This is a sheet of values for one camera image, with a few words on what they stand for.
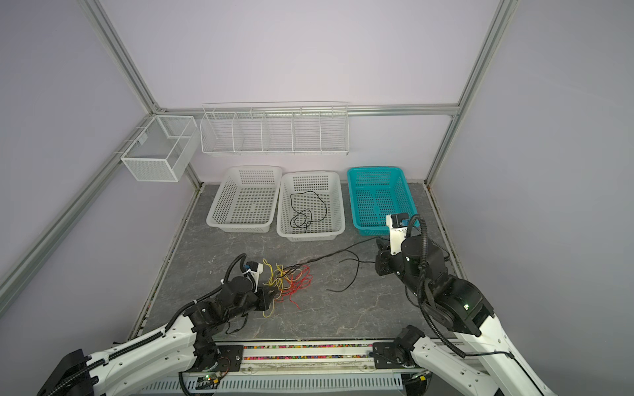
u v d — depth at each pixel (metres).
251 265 0.74
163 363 0.57
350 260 0.71
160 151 0.97
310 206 1.12
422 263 0.40
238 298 0.63
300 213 1.08
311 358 0.75
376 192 1.17
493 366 0.38
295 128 1.00
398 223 0.51
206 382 0.72
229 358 0.74
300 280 0.88
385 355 0.74
